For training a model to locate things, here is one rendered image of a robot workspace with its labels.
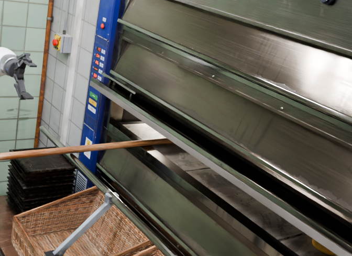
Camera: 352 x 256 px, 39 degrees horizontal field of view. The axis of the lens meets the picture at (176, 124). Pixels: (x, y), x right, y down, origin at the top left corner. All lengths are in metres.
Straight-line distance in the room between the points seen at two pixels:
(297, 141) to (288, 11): 0.44
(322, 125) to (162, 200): 0.95
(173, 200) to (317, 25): 1.03
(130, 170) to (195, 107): 0.63
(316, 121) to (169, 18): 0.89
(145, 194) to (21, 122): 1.36
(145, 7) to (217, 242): 1.12
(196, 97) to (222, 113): 0.17
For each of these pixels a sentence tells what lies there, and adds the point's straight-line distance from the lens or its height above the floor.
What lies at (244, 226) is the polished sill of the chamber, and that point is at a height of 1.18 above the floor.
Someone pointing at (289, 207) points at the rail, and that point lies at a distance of 1.56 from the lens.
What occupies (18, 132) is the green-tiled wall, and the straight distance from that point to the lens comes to 3.52.
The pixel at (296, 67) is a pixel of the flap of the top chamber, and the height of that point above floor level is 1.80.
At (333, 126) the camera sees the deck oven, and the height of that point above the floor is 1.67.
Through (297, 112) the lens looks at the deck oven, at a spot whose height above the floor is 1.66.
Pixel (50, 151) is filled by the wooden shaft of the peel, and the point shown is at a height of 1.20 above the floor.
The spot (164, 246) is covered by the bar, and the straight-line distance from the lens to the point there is 1.69.
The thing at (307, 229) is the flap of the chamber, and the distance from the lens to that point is 1.52.
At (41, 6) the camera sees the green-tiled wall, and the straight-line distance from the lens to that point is 3.33.
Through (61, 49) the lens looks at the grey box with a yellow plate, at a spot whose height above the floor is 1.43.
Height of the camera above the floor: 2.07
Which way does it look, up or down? 18 degrees down
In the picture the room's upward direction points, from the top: 11 degrees clockwise
